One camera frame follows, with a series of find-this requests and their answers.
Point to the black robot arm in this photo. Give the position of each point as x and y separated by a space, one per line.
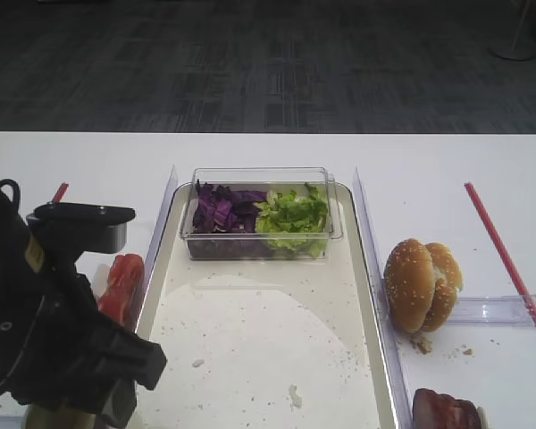
16 238

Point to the red straw strip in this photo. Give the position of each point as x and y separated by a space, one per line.
59 194
506 259

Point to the stanchion base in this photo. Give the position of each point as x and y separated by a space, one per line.
517 49

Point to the sesame bun top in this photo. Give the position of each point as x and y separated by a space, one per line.
409 281

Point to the bread crumb pieces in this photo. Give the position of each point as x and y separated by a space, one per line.
421 343

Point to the right bun bottom half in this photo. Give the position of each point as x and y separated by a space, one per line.
448 283

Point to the tomato slice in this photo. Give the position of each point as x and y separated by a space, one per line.
128 266
116 300

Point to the upper right clear rail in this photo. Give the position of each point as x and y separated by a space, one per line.
514 311

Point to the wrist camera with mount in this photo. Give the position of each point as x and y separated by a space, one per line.
75 228

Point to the left red straw strip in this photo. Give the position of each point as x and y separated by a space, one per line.
59 194

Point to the right red straw strip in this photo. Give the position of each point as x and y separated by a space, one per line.
506 259

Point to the front tomato slice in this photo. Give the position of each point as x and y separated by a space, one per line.
116 300

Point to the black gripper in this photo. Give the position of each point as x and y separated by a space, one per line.
57 350

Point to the white tomato pusher block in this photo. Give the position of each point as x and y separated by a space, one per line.
99 280

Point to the front meat patty slice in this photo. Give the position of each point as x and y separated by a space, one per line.
433 410

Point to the back tomato slice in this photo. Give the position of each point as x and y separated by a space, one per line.
128 266

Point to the right clear divider wall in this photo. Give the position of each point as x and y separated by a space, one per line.
396 385

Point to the shredded green lettuce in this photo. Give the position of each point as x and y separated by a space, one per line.
288 214

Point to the clear divider wall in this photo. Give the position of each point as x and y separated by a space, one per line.
396 385
140 299

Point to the metal tray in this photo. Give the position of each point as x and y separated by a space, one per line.
264 344

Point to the white meat pusher block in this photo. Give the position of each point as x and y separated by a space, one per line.
482 416

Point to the left clear divider wall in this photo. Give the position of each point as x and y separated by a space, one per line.
140 299

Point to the clear plastic salad container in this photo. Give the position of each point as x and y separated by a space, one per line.
252 246

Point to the shredded purple cabbage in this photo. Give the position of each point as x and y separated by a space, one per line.
223 210

